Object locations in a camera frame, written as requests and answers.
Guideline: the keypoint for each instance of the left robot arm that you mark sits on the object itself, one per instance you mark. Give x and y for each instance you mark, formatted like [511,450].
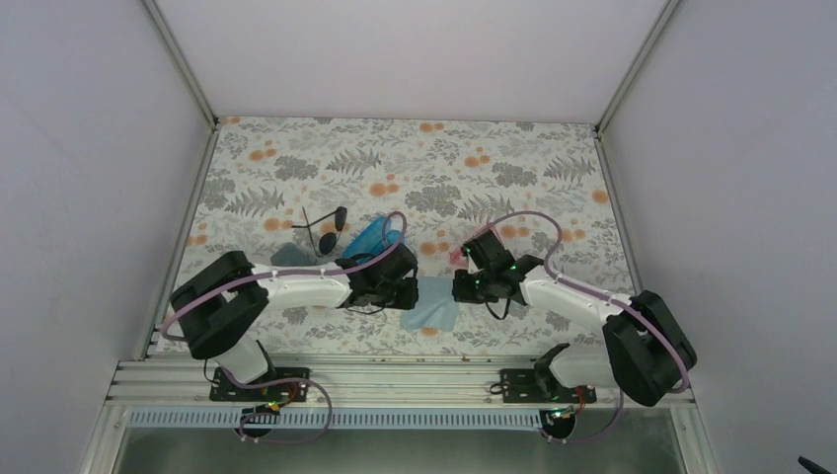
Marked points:
[214,310]

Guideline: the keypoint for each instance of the blue translucent glasses case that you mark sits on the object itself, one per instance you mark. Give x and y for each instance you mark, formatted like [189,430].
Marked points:
[372,241]

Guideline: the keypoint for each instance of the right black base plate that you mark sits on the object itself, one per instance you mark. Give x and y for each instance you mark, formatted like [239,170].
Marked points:
[528,386]

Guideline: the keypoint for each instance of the right aluminium frame post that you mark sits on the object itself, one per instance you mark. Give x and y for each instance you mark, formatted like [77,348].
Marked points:
[657,29]

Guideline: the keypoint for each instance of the floral table mat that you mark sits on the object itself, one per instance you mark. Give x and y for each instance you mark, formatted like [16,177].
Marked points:
[542,182]

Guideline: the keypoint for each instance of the aluminium mounting rail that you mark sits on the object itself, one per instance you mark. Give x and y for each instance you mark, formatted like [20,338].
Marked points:
[351,381]

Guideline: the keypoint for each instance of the black sunglasses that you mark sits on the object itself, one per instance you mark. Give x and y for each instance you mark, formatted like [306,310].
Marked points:
[326,242]

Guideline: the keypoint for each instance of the left aluminium frame post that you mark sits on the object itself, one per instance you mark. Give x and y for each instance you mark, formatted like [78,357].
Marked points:
[180,61]

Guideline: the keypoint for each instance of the grey glasses case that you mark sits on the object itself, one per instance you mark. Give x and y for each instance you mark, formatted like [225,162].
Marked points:
[290,255]

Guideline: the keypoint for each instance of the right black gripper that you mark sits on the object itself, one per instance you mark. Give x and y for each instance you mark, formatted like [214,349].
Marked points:
[461,293]

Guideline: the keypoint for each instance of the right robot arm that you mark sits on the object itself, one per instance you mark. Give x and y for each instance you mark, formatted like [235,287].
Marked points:
[646,353]

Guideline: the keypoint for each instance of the pink sunglasses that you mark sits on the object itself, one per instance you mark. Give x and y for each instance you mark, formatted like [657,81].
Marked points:
[459,257]

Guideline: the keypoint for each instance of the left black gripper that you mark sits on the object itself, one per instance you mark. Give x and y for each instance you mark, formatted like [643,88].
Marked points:
[409,298]

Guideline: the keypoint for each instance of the aluminium frame post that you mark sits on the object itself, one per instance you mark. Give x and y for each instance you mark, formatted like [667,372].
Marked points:
[657,29]
[180,61]

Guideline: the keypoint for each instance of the white slotted cable duct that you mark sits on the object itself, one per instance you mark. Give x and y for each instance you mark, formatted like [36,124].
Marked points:
[338,419]

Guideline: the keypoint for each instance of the light blue cleaning cloth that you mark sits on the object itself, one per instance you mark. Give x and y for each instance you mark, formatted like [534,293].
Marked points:
[435,308]

